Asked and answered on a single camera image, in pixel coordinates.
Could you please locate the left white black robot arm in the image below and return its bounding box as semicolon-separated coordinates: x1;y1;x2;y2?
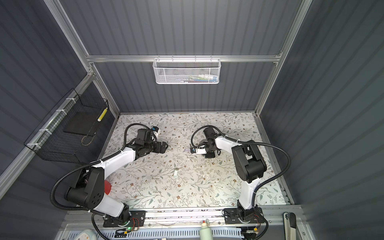
65;126;169;226

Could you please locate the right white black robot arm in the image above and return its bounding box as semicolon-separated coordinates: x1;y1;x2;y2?
198;126;267;223

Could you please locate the red cup with pens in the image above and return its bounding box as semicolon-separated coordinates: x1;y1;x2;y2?
104;180;112;195

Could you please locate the yellow green marker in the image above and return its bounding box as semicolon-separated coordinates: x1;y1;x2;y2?
97;107;108;122

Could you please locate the white bottle with red cap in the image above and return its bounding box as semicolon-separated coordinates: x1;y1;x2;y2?
200;220;214;240

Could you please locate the white black handheld tool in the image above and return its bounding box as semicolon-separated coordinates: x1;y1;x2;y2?
283;212;297;240

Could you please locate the white rounded device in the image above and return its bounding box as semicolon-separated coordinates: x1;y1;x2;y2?
74;229;98;240

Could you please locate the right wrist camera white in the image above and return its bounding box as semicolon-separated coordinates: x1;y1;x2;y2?
190;147;207;155

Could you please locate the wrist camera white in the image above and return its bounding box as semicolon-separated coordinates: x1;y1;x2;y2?
190;147;207;155
152;126;160;135

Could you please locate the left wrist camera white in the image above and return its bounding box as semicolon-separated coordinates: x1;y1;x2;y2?
152;126;160;135

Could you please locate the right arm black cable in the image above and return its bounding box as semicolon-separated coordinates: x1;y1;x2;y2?
190;125;292;208

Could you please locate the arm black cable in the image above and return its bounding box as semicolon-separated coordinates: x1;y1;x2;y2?
49;122;157;240
190;125;292;208

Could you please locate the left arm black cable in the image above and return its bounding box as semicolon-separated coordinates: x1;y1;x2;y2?
49;122;157;240

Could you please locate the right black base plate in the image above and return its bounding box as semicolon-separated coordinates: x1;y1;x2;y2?
222;207;265;225

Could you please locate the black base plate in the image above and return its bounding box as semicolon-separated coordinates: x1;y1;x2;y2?
103;211;147;228
222;207;265;225

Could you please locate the aluminium rail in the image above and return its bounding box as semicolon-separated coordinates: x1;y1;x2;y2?
60;205;307;230

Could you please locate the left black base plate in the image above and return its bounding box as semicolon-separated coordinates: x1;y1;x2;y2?
103;211;147;228

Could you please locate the white wire basket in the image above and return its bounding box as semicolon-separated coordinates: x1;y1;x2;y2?
153;57;222;85

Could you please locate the white slotted cable duct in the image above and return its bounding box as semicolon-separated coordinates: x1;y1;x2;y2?
65;227;244;240

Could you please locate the black wire basket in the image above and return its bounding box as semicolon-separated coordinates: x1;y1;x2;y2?
24;92;109;164

